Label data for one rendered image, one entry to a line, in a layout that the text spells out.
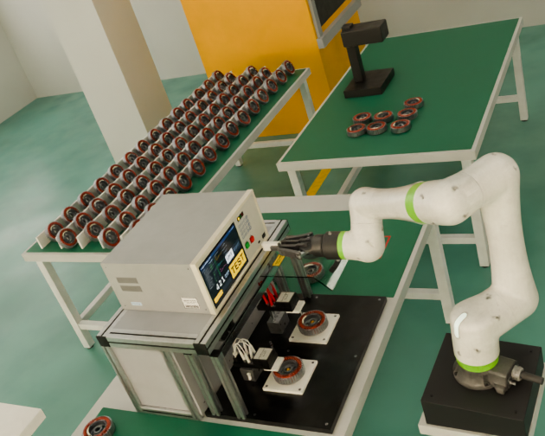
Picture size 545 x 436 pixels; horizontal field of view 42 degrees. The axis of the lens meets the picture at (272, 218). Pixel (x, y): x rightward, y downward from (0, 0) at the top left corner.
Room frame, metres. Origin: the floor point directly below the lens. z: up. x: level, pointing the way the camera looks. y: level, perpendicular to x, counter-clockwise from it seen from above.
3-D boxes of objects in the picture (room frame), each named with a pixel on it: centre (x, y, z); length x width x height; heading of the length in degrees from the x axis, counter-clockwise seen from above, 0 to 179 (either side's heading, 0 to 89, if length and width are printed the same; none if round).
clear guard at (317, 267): (2.11, -0.04, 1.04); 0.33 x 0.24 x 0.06; 57
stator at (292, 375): (1.86, 0.12, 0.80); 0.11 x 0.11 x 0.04
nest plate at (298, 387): (1.86, 0.12, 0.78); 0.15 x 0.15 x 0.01; 57
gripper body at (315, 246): (1.96, -0.10, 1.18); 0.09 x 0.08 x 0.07; 57
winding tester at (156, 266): (2.14, 0.31, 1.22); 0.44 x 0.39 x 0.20; 147
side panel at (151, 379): (1.91, 0.57, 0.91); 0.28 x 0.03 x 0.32; 57
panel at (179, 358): (2.10, 0.27, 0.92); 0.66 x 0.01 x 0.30; 147
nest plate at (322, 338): (2.06, -0.01, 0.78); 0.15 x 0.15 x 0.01; 57
